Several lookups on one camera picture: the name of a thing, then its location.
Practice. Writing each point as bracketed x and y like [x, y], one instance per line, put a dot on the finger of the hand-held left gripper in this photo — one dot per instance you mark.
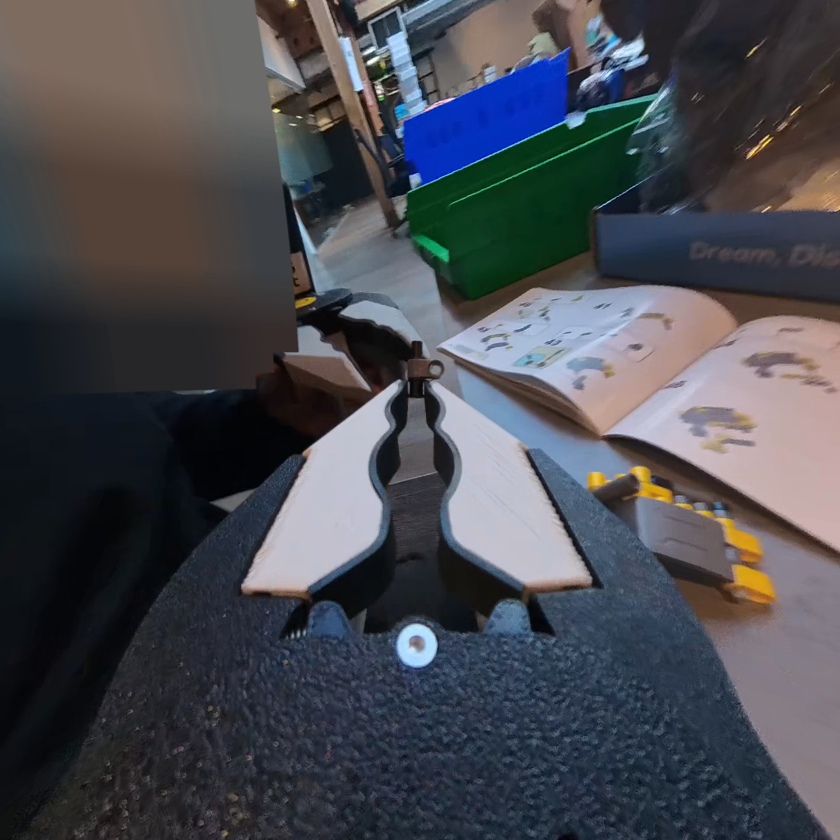
[321, 371]
[387, 313]

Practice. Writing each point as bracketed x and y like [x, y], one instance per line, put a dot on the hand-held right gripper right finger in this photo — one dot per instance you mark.
[512, 512]

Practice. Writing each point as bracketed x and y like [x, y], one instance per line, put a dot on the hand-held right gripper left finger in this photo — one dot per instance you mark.
[315, 518]

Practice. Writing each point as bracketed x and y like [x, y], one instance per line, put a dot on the grey connector with black pin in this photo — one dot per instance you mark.
[420, 371]

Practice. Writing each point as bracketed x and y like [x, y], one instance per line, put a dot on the person's left forearm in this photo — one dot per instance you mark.
[223, 446]

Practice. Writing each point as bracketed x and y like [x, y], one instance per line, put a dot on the person's left hand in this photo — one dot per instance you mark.
[295, 407]

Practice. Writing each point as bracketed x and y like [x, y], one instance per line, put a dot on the green plastic bin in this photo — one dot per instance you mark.
[512, 216]

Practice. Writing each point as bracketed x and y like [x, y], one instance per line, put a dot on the grey yellow brick subassembly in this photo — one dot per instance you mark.
[682, 538]

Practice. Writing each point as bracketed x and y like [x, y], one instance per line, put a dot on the blue plastic bin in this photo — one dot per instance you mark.
[479, 124]

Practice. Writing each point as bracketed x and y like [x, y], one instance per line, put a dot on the white building instruction booklet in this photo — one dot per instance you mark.
[656, 341]

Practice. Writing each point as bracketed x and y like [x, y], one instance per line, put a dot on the clear plastic bag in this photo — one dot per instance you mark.
[741, 98]

